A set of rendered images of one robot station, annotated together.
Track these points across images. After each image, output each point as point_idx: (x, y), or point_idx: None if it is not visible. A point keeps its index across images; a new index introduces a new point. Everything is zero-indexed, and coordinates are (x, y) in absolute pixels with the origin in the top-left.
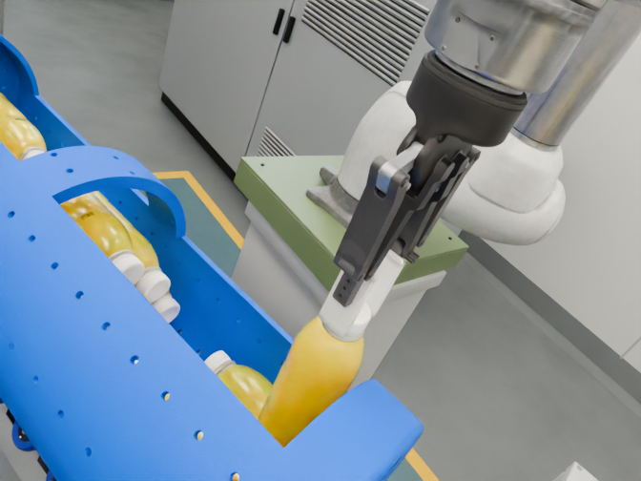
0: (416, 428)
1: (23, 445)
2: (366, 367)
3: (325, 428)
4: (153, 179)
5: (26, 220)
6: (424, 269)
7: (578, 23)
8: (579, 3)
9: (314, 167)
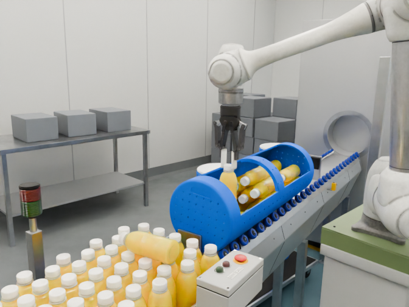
0: (214, 187)
1: None
2: None
3: (202, 176)
4: (264, 164)
5: None
6: (386, 260)
7: (221, 91)
8: (227, 89)
9: None
